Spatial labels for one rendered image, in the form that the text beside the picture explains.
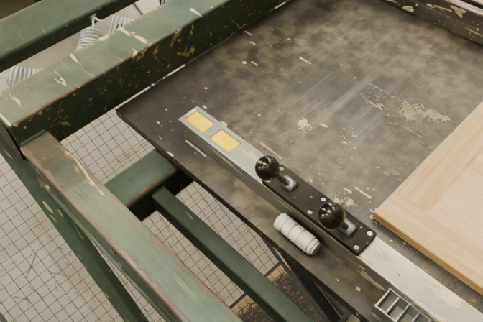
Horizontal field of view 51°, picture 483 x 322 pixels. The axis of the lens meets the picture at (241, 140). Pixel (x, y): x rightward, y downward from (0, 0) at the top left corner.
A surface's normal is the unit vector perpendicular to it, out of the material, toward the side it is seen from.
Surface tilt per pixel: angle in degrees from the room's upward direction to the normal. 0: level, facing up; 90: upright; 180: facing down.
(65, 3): 90
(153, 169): 55
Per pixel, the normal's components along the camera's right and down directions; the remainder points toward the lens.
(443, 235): -0.04, -0.66
